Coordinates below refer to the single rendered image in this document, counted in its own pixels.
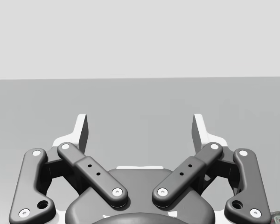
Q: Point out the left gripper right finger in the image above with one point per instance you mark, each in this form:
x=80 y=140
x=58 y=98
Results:
x=179 y=175

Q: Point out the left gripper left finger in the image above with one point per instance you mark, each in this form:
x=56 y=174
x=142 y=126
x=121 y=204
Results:
x=100 y=175

